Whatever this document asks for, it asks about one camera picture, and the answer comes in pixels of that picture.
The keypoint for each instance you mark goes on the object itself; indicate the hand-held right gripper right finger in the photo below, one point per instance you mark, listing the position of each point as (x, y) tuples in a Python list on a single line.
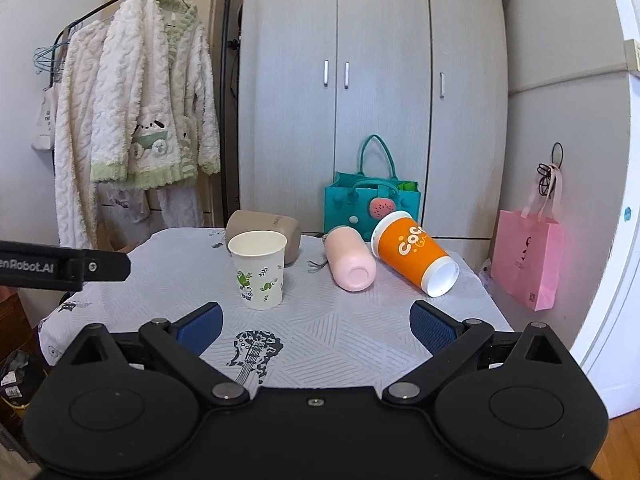
[(430, 327)]

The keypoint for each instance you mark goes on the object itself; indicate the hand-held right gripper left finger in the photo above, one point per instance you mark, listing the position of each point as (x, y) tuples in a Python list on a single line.
[(202, 326)]

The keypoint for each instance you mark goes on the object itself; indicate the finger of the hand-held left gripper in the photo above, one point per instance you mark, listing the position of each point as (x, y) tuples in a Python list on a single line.
[(107, 265)]

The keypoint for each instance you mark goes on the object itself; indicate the orange paper cup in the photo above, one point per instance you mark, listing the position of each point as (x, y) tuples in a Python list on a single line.
[(410, 255)]

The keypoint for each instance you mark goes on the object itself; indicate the white green-print paper cup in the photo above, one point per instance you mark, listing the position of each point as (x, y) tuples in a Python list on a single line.
[(257, 280)]

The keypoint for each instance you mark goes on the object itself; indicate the white fleece pants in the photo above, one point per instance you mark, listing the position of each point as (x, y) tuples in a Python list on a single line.
[(175, 205)]

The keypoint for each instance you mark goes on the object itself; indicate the grey printed tablecloth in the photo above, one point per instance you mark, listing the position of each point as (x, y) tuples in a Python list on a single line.
[(325, 330)]

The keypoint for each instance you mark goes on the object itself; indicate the pink bottle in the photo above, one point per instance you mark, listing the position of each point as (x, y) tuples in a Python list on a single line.
[(347, 260)]

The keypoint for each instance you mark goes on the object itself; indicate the dark bag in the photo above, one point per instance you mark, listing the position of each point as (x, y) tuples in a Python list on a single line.
[(20, 375)]

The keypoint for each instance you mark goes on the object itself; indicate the pink shopping bag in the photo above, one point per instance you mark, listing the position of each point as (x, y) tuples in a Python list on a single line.
[(525, 260)]

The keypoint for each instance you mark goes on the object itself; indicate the beige box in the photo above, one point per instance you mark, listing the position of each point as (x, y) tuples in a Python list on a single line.
[(280, 224)]

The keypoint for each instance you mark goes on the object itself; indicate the white fleece robe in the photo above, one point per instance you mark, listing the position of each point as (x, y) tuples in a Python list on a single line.
[(75, 135)]

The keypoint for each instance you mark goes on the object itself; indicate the white cloth tote bag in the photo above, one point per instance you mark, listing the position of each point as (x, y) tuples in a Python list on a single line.
[(42, 125)]

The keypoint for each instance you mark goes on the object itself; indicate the teal felt tote bag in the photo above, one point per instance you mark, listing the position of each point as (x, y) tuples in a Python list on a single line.
[(350, 205)]

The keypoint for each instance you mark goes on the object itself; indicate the white green fleece jacket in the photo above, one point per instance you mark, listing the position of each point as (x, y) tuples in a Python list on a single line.
[(150, 85)]

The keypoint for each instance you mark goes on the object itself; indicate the blue clothes hangers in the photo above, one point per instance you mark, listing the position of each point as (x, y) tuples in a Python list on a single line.
[(42, 61)]

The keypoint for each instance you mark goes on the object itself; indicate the grey wardrobe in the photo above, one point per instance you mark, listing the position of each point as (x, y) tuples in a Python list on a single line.
[(380, 60)]

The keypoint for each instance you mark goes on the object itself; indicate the black clothes rack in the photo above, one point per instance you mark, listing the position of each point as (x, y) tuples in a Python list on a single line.
[(230, 10)]

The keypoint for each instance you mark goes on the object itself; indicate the white refrigerator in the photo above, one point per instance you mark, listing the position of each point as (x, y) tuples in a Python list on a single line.
[(555, 35)]

